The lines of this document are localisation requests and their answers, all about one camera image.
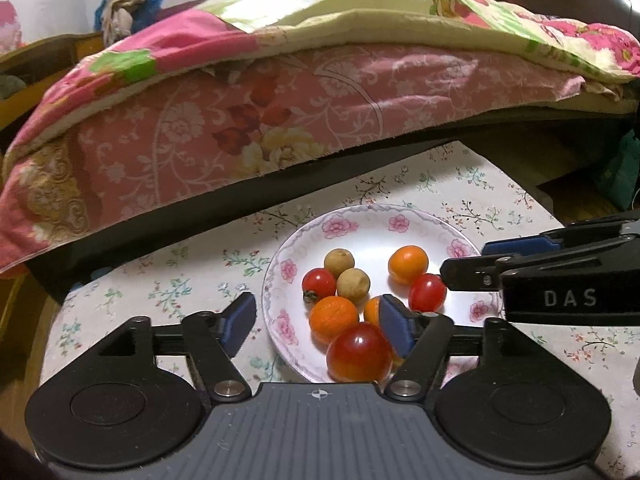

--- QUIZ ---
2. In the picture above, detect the white floral plate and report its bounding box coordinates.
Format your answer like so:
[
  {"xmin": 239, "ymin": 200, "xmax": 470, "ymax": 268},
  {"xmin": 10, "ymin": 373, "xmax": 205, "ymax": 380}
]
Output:
[{"xmin": 261, "ymin": 204, "xmax": 502, "ymax": 383}]

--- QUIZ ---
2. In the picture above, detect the yellow-green pink floral quilt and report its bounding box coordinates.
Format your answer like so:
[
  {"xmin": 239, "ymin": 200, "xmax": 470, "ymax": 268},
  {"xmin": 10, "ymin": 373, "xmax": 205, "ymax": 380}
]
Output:
[{"xmin": 2, "ymin": 0, "xmax": 640, "ymax": 161}]

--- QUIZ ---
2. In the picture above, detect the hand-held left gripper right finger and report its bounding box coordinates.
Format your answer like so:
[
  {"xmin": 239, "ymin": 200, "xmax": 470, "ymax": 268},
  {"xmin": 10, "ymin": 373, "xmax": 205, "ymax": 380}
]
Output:
[{"xmin": 379, "ymin": 294, "xmax": 543, "ymax": 403}]

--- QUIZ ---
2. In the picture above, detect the large red tomato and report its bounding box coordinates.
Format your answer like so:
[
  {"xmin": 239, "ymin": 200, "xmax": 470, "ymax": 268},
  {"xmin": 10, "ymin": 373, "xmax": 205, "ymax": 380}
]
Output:
[{"xmin": 326, "ymin": 322, "xmax": 393, "ymax": 382}]

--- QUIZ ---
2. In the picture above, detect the knotted beige curtain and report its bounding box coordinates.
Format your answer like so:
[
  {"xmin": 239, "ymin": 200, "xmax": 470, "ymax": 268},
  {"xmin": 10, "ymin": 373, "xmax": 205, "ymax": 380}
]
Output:
[{"xmin": 101, "ymin": 0, "xmax": 151, "ymax": 46}]

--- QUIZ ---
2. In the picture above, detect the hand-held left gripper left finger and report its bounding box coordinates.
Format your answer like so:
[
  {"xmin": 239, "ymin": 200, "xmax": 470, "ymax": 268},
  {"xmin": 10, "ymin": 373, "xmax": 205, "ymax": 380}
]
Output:
[{"xmin": 92, "ymin": 291, "xmax": 257, "ymax": 403}]

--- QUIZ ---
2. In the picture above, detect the brown wooden furniture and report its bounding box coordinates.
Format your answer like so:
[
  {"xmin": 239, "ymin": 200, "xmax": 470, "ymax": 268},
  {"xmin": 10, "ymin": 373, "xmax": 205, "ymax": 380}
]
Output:
[{"xmin": 0, "ymin": 32, "xmax": 106, "ymax": 131}]

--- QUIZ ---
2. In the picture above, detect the tan longan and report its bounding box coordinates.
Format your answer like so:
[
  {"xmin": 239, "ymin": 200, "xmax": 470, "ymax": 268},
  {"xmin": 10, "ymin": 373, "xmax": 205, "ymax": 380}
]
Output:
[
  {"xmin": 336, "ymin": 268, "xmax": 372, "ymax": 304},
  {"xmin": 324, "ymin": 249, "xmax": 356, "ymax": 277}
]

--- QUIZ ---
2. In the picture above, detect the blue cloth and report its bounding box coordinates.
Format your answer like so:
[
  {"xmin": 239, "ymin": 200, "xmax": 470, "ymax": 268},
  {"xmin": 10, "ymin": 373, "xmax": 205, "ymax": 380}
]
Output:
[{"xmin": 94, "ymin": 0, "xmax": 163, "ymax": 31}]

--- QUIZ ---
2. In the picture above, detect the red cherry tomato with stem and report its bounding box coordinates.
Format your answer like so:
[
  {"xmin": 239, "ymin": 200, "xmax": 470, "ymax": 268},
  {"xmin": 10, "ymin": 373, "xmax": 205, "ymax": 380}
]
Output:
[{"xmin": 301, "ymin": 267, "xmax": 337, "ymax": 303}]

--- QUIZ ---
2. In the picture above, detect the green bag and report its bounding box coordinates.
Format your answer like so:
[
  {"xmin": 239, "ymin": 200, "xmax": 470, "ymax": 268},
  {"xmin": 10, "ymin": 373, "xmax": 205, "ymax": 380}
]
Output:
[{"xmin": 595, "ymin": 130, "xmax": 640, "ymax": 211}]

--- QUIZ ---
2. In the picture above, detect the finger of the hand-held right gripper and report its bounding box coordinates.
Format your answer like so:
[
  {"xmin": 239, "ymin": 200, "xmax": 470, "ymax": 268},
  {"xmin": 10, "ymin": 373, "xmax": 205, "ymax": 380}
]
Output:
[
  {"xmin": 440, "ymin": 234, "xmax": 640, "ymax": 291},
  {"xmin": 482, "ymin": 211, "xmax": 640, "ymax": 257}
]

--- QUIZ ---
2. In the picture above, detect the dark bed frame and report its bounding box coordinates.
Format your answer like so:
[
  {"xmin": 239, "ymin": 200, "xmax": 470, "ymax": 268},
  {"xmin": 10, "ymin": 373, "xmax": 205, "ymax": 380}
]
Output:
[{"xmin": 25, "ymin": 105, "xmax": 640, "ymax": 306}]

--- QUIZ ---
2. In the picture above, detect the white floral tablecloth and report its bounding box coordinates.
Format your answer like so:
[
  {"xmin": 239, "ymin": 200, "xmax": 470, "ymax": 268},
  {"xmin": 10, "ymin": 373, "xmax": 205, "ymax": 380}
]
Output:
[{"xmin": 40, "ymin": 141, "xmax": 640, "ymax": 478}]

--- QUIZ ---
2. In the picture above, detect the pink floral blanket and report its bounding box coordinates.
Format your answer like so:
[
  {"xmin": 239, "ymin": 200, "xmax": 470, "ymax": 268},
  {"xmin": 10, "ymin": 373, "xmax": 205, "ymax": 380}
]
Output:
[{"xmin": 0, "ymin": 42, "xmax": 586, "ymax": 276}]

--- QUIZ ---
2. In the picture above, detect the orange tangerine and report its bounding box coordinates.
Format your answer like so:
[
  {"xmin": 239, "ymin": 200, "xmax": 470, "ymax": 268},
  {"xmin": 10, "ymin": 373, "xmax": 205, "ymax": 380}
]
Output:
[
  {"xmin": 363, "ymin": 296, "xmax": 404, "ymax": 366},
  {"xmin": 388, "ymin": 245, "xmax": 430, "ymax": 285},
  {"xmin": 308, "ymin": 296, "xmax": 360, "ymax": 346}
]

